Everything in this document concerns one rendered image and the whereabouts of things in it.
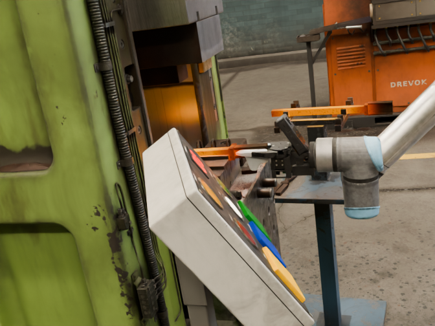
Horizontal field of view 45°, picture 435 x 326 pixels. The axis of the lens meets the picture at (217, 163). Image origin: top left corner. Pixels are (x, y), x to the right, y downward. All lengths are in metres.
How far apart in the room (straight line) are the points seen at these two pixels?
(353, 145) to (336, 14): 3.57
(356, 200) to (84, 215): 0.69
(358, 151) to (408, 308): 1.26
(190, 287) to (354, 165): 0.61
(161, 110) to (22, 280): 0.69
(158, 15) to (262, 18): 7.82
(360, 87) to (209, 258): 4.33
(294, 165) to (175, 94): 0.50
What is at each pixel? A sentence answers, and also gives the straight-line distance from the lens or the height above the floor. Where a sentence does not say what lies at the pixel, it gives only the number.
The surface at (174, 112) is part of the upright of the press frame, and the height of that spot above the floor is 1.07.
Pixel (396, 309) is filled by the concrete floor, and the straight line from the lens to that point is 2.49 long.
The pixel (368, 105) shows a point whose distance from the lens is 1.91.
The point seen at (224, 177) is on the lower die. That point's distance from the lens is 1.37.
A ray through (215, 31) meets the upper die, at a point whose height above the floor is 1.33.
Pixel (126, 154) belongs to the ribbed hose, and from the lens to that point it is 1.13.
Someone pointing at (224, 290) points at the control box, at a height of 1.05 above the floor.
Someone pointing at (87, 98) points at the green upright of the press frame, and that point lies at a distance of 1.05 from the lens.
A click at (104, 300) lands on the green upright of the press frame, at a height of 0.81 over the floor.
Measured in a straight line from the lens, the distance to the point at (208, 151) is 1.44.
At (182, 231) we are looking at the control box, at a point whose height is 1.15.
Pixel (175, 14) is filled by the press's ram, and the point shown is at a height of 1.39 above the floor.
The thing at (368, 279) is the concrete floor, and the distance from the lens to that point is 2.68.
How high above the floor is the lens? 1.44
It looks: 19 degrees down
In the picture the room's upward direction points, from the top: 9 degrees counter-clockwise
